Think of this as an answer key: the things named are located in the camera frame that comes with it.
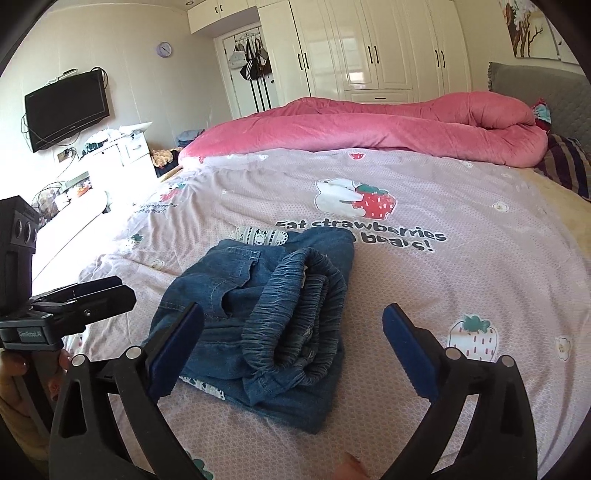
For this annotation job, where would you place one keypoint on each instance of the person's right hand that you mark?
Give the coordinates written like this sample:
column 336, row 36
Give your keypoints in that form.
column 351, row 467

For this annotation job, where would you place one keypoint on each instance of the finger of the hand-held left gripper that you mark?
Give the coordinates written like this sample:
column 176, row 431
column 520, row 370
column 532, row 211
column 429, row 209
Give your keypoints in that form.
column 104, row 304
column 87, row 284

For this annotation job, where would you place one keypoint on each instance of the purple striped pillow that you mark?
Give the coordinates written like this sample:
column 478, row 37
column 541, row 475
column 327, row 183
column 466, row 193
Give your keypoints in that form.
column 570, row 161

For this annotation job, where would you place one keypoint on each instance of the red and teal cloth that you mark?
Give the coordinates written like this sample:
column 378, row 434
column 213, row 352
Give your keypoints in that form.
column 541, row 113

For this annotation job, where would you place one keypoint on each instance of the black striped hanging bag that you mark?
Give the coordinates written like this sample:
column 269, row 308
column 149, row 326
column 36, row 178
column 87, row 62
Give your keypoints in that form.
column 250, row 64

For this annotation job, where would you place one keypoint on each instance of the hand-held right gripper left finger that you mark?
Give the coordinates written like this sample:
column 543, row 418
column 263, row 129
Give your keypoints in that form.
column 175, row 350

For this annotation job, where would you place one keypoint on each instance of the dark hanging bag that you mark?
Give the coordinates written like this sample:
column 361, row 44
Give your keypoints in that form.
column 264, row 60

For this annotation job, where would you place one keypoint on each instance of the folded clothes pile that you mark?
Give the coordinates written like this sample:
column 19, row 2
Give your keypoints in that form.
column 189, row 137

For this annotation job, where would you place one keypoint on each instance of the pink strawberry printed quilt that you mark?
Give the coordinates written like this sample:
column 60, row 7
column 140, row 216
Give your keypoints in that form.
column 461, row 286

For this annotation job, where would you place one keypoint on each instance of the grey quilted headboard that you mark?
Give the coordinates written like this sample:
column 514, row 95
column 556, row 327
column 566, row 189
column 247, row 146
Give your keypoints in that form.
column 554, row 87

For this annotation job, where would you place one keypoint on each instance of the white door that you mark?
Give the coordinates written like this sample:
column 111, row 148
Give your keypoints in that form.
column 231, row 92

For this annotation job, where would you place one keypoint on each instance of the floral wall painting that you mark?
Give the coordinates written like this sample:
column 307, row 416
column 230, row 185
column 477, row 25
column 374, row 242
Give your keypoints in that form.
column 531, row 27

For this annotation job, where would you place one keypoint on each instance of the purple wall clock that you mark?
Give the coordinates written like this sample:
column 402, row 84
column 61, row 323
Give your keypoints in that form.
column 165, row 49

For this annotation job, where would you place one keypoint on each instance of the blue denim pants lace trim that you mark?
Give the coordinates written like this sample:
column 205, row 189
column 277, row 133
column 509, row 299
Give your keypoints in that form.
column 277, row 286

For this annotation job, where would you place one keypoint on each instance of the wall socket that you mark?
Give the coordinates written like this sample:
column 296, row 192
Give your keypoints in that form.
column 65, row 155

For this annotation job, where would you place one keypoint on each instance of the white hanging bag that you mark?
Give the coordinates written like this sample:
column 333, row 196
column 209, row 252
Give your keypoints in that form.
column 237, row 57

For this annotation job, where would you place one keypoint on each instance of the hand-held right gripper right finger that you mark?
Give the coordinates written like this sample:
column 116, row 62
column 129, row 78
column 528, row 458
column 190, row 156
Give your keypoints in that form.
column 411, row 350

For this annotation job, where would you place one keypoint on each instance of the person's left hand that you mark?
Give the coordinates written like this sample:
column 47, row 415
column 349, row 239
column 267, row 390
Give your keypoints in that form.
column 10, row 383

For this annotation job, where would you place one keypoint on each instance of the yellow bed sheet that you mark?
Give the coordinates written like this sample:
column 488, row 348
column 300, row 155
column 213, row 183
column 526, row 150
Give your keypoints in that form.
column 563, row 198

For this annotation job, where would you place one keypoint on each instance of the white wardrobe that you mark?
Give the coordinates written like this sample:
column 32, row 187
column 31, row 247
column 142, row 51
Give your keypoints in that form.
column 392, row 46

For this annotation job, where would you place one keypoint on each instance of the black wall television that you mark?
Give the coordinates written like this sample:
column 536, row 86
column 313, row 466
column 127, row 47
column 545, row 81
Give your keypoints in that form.
column 67, row 110

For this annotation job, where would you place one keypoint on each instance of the white desk with drawers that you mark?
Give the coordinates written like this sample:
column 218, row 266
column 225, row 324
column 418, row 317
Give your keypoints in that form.
column 124, row 161

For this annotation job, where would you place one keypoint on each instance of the patterned cushion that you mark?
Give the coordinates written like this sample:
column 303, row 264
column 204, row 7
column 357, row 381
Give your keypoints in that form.
column 162, row 159

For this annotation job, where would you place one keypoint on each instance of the pink plush comforter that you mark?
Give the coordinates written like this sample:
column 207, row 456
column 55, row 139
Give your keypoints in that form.
column 346, row 124

